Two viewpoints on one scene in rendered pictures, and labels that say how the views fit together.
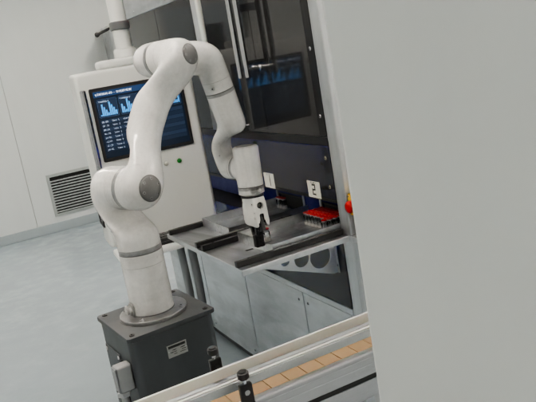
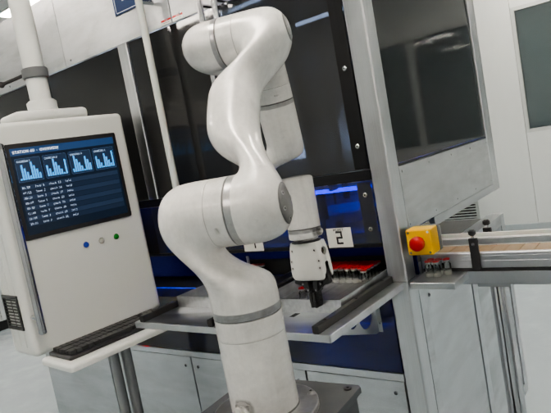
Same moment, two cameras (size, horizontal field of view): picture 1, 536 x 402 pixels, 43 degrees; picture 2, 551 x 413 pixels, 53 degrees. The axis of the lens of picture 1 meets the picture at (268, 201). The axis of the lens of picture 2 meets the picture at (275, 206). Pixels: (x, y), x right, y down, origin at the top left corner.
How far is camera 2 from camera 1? 122 cm
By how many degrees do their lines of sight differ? 27
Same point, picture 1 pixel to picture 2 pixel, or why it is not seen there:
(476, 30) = not seen: outside the picture
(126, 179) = (255, 187)
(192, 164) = (130, 241)
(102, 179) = (195, 198)
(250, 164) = (310, 197)
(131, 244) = (252, 298)
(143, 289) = (270, 374)
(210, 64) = not seen: hidden behind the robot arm
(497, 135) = not seen: outside the picture
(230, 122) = (293, 141)
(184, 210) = (124, 298)
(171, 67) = (272, 38)
